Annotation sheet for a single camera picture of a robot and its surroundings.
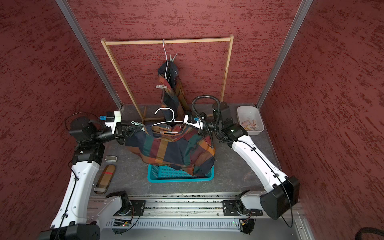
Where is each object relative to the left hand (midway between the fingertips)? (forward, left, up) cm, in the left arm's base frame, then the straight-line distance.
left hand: (140, 127), depth 62 cm
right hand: (+5, -19, -4) cm, 20 cm away
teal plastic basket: (-7, -6, -37) cm, 38 cm away
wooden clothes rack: (+36, +18, -33) cm, 52 cm away
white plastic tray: (+37, -66, -37) cm, 84 cm away
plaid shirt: (-2, -17, -12) cm, 21 cm away
